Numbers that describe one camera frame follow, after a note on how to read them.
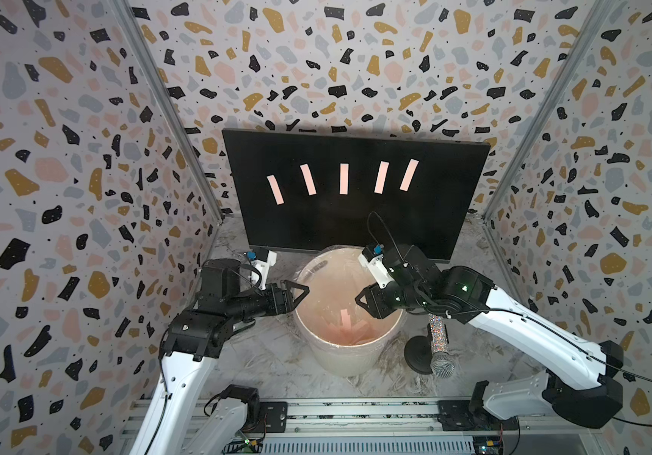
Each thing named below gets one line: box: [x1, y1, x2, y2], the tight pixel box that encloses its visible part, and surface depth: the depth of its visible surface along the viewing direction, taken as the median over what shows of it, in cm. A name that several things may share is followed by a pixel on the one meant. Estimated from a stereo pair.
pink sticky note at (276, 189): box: [266, 174, 285, 206], surface depth 73 cm
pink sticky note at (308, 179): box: [299, 163, 318, 197], surface depth 71 cm
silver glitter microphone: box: [428, 313, 455, 380], surface depth 66 cm
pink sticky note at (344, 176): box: [339, 163, 350, 196], surface depth 70 cm
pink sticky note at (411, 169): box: [398, 158, 420, 192], surface depth 68 cm
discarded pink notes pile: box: [326, 309, 379, 346], surface depth 83 cm
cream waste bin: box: [294, 244, 408, 378], surface depth 76 cm
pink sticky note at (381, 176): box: [373, 161, 390, 195], surface depth 69 cm
